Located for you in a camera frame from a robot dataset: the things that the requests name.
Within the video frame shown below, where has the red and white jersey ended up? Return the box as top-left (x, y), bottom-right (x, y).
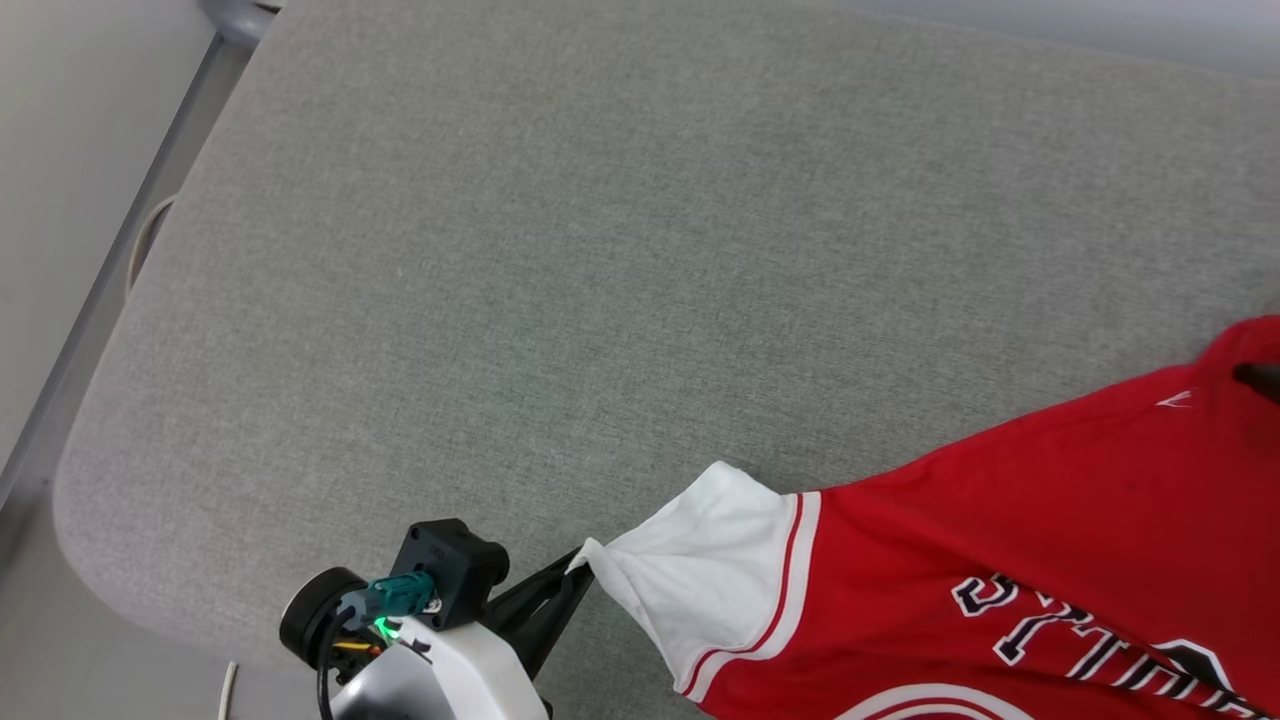
top-left (568, 315), bottom-right (1280, 720)

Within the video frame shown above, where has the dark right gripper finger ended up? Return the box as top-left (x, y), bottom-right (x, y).
top-left (1233, 362), bottom-right (1280, 403)

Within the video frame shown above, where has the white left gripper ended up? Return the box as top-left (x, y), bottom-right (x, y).
top-left (330, 546), bottom-right (598, 720)

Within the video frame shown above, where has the teal left camera connector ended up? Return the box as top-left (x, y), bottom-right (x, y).
top-left (338, 571), bottom-right (438, 627)

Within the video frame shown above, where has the beige cord loop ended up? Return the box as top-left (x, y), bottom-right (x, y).
top-left (124, 194), bottom-right (178, 297)

